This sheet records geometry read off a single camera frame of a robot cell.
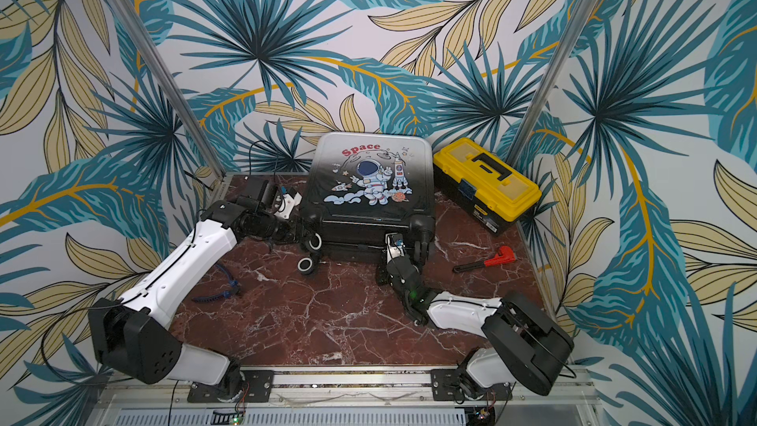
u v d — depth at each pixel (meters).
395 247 0.75
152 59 0.84
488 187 0.95
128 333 0.39
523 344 0.43
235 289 0.88
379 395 0.73
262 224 0.66
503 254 0.97
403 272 0.64
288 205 0.73
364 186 0.86
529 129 1.04
